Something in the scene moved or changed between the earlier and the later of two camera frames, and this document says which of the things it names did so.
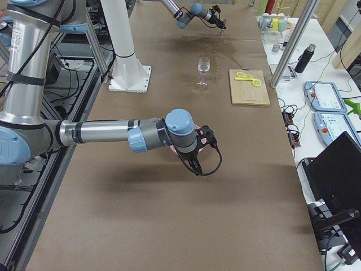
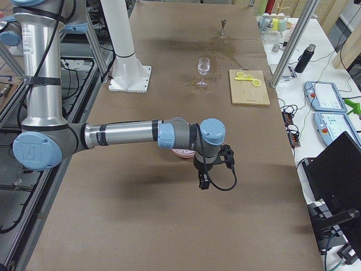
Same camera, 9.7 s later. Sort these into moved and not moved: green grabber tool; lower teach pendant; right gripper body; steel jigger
Moved: right gripper body
Not moved: steel jigger; lower teach pendant; green grabber tool
